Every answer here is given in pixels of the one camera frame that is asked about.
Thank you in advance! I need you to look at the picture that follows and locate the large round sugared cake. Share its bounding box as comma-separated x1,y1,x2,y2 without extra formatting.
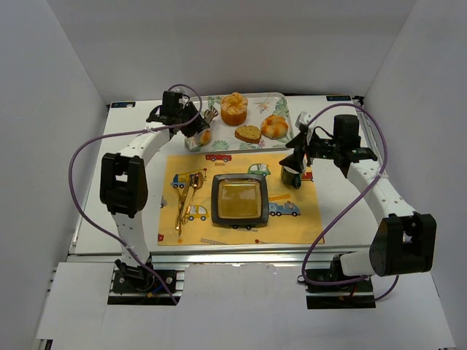
221,92,248,126

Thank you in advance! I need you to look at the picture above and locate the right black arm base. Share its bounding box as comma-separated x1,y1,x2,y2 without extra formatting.
304,280,376,310

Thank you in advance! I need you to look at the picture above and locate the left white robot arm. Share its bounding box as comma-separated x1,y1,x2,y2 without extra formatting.
99,84,218,269

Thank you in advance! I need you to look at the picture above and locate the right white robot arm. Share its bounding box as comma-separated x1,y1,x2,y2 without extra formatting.
279,112,436,281

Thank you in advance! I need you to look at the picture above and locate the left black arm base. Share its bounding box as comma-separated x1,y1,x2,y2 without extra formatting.
107,260,185,306

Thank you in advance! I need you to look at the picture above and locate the small round bread roll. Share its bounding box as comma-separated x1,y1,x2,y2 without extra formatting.
193,129,211,146

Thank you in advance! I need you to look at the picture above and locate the dark green cup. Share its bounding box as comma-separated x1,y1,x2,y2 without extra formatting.
281,166,304,189

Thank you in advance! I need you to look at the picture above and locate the white tropical leaf tray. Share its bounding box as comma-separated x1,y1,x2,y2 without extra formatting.
185,92,295,154

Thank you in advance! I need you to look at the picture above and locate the orange glazed donut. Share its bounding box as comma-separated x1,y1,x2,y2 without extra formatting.
260,114,288,139

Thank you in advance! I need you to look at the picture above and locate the sliced loaf cake piece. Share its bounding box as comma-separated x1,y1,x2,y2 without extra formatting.
234,125,262,144

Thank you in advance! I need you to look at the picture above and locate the right blue corner label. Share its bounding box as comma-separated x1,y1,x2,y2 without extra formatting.
326,95,352,102

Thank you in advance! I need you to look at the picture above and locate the blue corner label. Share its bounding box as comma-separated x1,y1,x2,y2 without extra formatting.
326,95,352,102
110,101,136,109

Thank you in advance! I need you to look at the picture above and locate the yellow vehicle print placemat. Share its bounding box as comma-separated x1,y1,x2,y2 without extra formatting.
158,152,323,246

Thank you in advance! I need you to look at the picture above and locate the gold fork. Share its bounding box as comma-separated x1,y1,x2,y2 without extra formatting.
175,174,193,236

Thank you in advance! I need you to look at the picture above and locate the gold spoon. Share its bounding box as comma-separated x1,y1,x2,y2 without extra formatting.
182,171,204,225

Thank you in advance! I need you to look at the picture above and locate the black square amber plate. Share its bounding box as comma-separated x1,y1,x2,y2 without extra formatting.
211,174,269,230

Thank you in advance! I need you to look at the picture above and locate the left blue corner label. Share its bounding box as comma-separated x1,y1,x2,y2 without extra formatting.
110,101,136,109

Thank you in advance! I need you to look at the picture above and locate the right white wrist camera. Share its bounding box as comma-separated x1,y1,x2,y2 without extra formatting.
295,112,312,128

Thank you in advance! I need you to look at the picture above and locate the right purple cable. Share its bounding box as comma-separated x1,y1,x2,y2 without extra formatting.
296,102,391,302

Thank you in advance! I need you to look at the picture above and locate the purple cable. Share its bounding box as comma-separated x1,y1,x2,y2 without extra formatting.
69,84,204,306
296,102,391,302

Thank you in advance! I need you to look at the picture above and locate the aluminium frame rail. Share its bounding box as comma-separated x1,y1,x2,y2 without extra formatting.
65,251,369,273

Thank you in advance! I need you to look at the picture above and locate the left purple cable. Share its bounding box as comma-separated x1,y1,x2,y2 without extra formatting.
69,84,204,306

